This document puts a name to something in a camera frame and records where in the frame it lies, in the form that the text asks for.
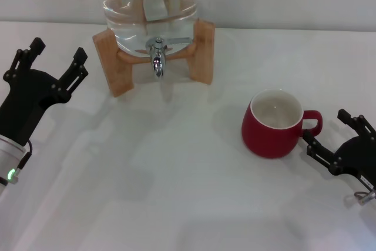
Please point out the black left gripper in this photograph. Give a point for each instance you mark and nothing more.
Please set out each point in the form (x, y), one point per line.
(26, 101)

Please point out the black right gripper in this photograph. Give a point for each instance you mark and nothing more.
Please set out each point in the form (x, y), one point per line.
(359, 157)

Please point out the red ceramic cup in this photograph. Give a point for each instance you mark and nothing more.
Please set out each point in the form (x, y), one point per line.
(267, 142)

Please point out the chrome faucet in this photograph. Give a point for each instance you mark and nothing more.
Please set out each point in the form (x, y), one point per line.
(158, 63)

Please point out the wooden dispenser stand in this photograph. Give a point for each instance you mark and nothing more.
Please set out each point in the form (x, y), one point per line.
(119, 71)

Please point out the glass water dispenser jar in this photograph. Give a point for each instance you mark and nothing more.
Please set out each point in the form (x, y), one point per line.
(132, 13)

